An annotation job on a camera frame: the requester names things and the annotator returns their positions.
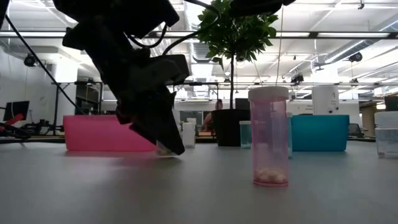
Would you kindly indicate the black ceiling camera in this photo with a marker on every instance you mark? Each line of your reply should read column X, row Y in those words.
column 356, row 57
column 30, row 60
column 297, row 78

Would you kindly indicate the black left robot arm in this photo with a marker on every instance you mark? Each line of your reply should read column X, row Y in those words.
column 77, row 9

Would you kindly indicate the black metal rack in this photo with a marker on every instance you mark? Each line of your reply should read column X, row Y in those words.
column 56, row 102

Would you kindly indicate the person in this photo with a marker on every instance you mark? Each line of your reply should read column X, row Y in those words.
column 207, row 121

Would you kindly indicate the clear jar white lid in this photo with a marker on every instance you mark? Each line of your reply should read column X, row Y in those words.
column 387, row 140

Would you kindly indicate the white opaque pill bottle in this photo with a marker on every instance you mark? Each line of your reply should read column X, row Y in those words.
column 188, row 137

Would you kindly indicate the pink pill bottle white cap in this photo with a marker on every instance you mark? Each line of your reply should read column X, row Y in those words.
column 269, row 140

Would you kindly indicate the tall teal pill bottle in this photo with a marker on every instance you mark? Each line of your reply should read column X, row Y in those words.
column 290, row 137

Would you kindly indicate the black table frame rail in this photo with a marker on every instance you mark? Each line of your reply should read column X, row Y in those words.
column 31, row 140

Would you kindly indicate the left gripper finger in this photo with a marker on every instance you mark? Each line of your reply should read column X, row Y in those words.
column 127, row 113
column 158, row 124

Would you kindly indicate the blue plastic bin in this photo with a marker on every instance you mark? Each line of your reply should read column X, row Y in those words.
column 320, row 133

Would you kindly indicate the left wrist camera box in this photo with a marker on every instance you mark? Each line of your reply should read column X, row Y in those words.
column 146, row 15

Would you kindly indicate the red object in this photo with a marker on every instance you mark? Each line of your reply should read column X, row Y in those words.
column 15, row 119

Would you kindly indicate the pink plastic bin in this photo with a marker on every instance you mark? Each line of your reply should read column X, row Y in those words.
column 93, row 133

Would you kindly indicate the green leafy small tree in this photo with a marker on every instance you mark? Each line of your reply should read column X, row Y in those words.
column 236, row 37

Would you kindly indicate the dark office chair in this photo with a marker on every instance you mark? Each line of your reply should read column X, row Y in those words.
column 354, row 130

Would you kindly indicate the black monitor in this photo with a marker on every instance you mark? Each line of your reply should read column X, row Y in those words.
column 242, row 103
column 391, row 104
column 17, row 110

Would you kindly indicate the wooden cabinet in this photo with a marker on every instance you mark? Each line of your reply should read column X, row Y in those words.
column 368, row 121

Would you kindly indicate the white round pillar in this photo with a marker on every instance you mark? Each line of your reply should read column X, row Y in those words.
column 325, row 99

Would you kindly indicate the black plant pot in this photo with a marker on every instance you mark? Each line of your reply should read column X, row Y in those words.
column 230, row 127

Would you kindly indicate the small teal pill bottle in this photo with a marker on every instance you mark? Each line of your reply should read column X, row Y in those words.
column 245, row 135

